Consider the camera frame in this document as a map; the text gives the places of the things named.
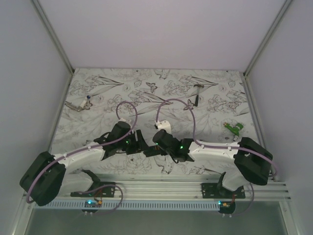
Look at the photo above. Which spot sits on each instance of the floral patterned table mat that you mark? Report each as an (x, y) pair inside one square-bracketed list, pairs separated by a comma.
[(146, 95)]

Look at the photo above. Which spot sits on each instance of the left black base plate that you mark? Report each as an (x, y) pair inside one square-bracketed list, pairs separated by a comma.
[(99, 190)]

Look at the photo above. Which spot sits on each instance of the small circuit board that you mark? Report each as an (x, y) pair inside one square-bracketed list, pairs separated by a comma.
[(93, 204), (226, 204)]

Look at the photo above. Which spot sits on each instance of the grey slotted cable duct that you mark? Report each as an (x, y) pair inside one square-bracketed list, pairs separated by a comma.
[(136, 205)]

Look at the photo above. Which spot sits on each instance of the metal clip with blue bead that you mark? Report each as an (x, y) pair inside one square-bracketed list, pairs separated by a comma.
[(80, 105)]

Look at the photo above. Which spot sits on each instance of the small black hammer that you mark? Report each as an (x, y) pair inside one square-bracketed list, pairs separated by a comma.
[(198, 86)]

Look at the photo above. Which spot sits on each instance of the left small circuit board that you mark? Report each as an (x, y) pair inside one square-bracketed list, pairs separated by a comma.
[(93, 204)]

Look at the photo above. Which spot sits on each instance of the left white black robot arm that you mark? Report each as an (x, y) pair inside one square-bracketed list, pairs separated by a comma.
[(51, 175)]

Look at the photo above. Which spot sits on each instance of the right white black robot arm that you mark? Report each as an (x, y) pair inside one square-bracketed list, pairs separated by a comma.
[(237, 163)]

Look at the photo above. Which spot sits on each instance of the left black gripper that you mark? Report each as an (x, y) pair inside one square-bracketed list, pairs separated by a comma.
[(137, 146)]

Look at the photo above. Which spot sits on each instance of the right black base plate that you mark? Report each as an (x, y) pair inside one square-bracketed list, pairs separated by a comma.
[(210, 191)]

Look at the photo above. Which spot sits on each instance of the green plastic connector part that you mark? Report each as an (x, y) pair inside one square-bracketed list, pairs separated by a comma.
[(235, 130)]

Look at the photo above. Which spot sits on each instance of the aluminium rail frame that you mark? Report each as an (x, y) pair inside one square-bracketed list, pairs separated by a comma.
[(183, 187)]

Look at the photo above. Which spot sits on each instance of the black fuse box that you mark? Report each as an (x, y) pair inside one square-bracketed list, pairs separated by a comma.
[(152, 151)]

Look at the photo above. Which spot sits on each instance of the right small circuit board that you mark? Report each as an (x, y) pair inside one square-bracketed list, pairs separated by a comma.
[(226, 204)]

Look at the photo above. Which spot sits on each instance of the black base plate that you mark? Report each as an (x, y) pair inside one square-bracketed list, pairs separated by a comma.
[(210, 191), (99, 190)]

